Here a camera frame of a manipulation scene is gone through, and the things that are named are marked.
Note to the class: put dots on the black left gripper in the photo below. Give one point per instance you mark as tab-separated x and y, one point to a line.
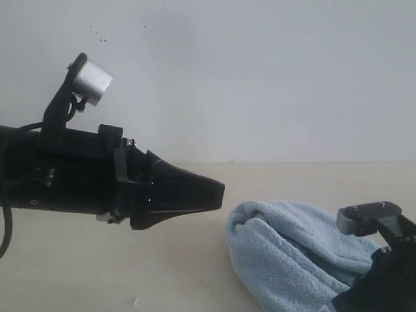
104	174

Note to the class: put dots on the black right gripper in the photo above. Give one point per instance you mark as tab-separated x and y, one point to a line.
388	286

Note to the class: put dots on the light blue terry towel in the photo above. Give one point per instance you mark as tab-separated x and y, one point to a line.
290	255

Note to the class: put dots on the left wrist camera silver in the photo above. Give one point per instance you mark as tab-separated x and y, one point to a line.
85	83

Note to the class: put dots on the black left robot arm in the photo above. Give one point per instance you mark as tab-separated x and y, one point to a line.
25	174

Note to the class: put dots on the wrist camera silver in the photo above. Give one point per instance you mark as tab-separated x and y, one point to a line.
85	83
381	217

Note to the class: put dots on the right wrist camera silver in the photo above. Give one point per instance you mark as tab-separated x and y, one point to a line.
381	217

